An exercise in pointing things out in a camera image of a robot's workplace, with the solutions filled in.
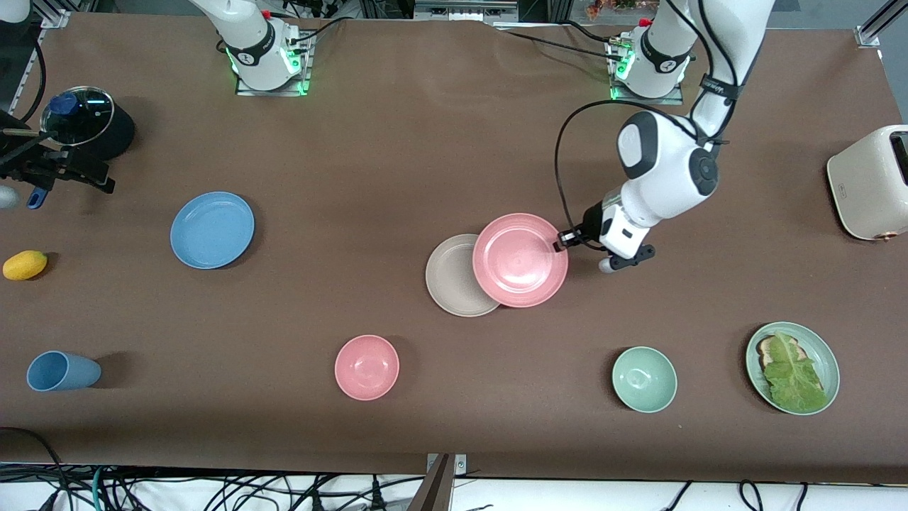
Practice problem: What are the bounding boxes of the pink plate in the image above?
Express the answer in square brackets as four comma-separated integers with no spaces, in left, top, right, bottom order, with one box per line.
[472,213,569,308]

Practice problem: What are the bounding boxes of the blue plate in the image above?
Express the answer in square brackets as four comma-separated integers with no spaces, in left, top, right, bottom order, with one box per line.
[170,192,255,270]

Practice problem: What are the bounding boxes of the glass lid blue knob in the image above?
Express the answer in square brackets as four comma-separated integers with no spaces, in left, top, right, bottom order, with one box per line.
[40,87,115,147]

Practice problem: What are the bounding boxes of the yellow lemon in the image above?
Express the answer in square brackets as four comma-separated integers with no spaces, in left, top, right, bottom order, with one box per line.
[3,251,48,281]

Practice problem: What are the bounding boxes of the beige plate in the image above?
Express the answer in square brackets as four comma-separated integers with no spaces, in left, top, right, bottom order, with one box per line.
[426,234,502,317]

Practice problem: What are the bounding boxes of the small green bowl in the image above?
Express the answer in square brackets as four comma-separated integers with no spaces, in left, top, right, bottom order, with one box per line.
[612,346,678,414]

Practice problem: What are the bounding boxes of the blue cup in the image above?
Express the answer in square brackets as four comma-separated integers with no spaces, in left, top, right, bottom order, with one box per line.
[27,351,102,392]

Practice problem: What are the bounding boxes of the toasted bread slice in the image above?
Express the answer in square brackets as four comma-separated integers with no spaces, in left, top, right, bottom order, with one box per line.
[756,336,806,370]

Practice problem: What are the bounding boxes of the orange pink flowers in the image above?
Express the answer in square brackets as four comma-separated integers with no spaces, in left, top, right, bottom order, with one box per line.
[585,0,660,19]

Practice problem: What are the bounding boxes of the small pink bowl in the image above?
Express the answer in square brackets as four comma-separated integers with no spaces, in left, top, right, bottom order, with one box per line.
[335,335,400,401]

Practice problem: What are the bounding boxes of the green lettuce leaf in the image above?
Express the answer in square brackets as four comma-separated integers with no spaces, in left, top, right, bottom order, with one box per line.
[763,331,827,414]

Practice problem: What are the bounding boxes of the grey metal box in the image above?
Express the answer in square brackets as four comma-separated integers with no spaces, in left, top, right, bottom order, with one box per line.
[414,0,519,22]

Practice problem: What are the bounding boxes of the green plate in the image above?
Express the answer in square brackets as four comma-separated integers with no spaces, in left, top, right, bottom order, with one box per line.
[746,322,841,416]

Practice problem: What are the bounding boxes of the cream toaster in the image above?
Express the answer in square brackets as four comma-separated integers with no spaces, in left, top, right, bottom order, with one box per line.
[826,124,908,242]

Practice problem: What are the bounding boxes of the black pot blue handle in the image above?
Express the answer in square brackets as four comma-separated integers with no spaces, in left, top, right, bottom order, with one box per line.
[27,85,135,210]

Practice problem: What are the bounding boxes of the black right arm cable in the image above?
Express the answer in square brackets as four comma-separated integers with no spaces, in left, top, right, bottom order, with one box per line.
[18,39,48,121]

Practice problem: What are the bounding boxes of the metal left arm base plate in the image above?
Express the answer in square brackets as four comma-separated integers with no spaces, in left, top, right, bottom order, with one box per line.
[611,41,684,106]

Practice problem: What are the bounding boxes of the aluminium frame profile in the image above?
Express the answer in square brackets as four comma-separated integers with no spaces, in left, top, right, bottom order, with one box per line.
[13,7,72,116]
[855,0,908,50]

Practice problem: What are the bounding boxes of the black base cable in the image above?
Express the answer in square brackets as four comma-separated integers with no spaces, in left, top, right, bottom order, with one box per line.
[287,16,355,45]
[560,20,626,43]
[497,28,619,60]

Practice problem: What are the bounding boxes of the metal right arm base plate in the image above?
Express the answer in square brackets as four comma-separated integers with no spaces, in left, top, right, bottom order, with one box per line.
[236,32,311,97]

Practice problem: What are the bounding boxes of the dark brown post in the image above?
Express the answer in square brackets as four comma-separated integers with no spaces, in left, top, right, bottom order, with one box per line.
[408,454,455,511]

